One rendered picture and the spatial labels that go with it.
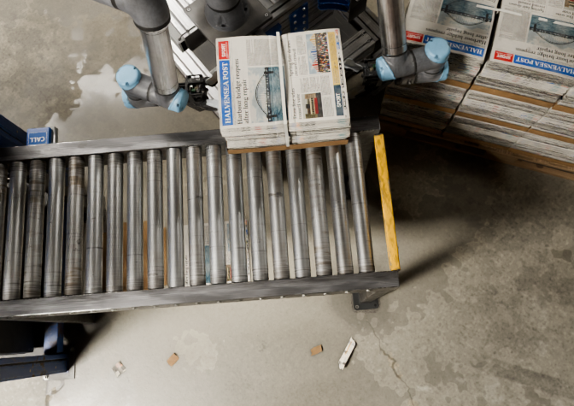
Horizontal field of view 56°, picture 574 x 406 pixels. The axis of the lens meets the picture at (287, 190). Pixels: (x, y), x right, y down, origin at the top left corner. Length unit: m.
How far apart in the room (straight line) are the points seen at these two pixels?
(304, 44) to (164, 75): 0.41
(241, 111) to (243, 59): 0.16
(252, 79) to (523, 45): 0.90
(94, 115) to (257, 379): 1.48
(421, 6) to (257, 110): 0.72
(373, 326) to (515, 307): 0.62
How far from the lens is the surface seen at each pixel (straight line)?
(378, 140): 1.75
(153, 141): 1.83
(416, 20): 1.94
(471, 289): 2.55
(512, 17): 2.02
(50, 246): 1.86
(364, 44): 2.59
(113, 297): 1.76
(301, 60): 1.61
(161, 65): 1.58
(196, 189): 1.75
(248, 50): 1.64
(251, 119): 1.54
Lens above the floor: 2.45
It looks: 75 degrees down
